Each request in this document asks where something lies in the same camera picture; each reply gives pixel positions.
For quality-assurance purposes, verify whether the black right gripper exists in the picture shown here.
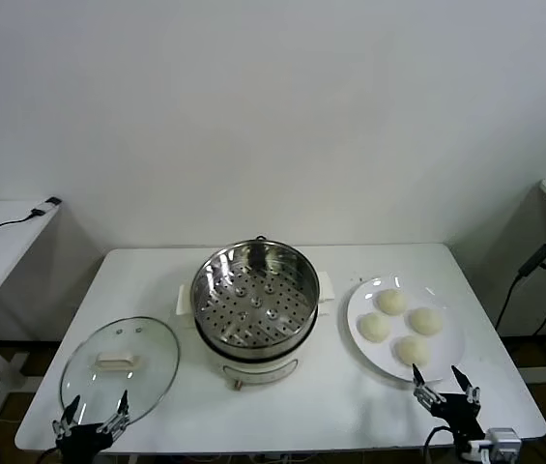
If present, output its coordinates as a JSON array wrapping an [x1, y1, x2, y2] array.
[[411, 363, 489, 439]]

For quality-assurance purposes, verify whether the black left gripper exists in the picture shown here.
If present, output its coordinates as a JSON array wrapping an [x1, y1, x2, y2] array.
[[51, 390, 129, 464]]

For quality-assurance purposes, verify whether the white steamed baozi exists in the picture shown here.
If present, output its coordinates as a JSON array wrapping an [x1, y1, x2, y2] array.
[[375, 288, 408, 318], [393, 335, 433, 368], [358, 312, 393, 344], [407, 306, 446, 337]]

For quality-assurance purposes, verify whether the glass lid with cream handle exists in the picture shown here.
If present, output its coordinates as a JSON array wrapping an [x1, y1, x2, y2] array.
[[59, 316, 181, 431]]

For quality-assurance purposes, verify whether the perforated steel steamer basket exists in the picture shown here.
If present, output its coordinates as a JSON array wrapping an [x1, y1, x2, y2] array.
[[189, 240, 322, 357]]

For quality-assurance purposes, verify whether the white round plate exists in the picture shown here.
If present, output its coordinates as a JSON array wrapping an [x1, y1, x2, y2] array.
[[346, 275, 467, 384]]

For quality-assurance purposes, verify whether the cream electric cooker base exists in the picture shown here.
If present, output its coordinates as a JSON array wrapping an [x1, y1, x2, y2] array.
[[175, 270, 337, 392]]

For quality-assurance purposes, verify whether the small black plug device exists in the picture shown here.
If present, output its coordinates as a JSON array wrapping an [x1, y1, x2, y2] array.
[[30, 195, 64, 218]]

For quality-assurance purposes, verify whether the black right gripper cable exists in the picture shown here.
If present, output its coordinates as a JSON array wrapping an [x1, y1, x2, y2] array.
[[424, 424, 455, 464]]

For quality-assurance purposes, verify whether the black power adapter cable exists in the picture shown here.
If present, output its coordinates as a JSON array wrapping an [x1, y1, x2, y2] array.
[[494, 212, 546, 335]]

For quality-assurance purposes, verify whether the black cable on side table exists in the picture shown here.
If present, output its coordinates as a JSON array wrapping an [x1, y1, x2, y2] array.
[[0, 207, 44, 238]]

